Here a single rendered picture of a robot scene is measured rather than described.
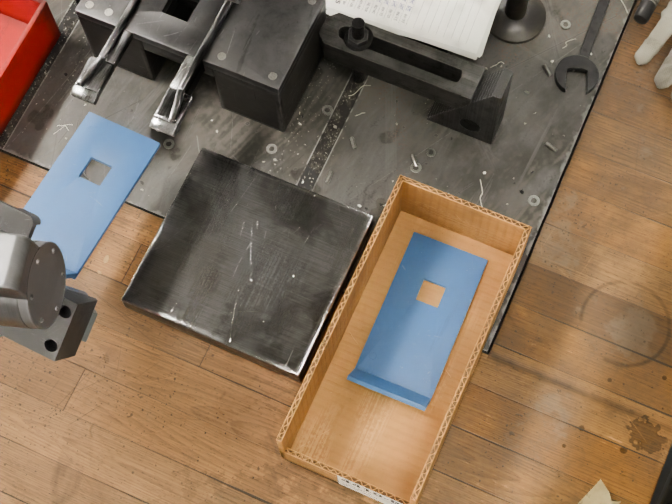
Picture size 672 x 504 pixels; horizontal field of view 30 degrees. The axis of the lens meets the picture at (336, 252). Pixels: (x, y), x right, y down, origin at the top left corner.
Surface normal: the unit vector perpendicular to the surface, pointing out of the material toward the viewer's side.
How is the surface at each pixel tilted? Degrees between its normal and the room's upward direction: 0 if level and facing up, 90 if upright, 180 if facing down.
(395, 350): 0
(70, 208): 5
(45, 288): 82
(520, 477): 0
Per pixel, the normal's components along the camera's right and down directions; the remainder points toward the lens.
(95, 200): 0.01, -0.43
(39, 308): 0.98, 0.07
